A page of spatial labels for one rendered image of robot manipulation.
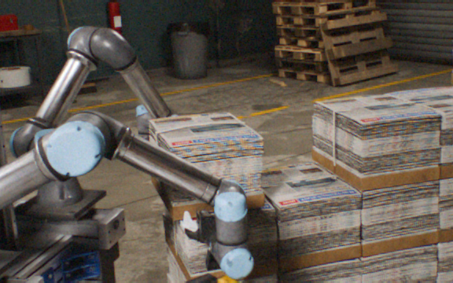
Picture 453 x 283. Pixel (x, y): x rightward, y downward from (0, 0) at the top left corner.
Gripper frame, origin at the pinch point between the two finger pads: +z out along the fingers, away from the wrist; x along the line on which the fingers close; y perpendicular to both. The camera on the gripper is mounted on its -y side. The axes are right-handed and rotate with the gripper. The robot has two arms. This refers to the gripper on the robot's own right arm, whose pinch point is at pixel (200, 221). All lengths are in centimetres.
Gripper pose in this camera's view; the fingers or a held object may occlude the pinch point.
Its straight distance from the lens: 185.2
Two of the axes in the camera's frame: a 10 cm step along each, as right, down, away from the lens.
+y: -0.4, -9.6, -2.7
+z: -3.0, -2.4, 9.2
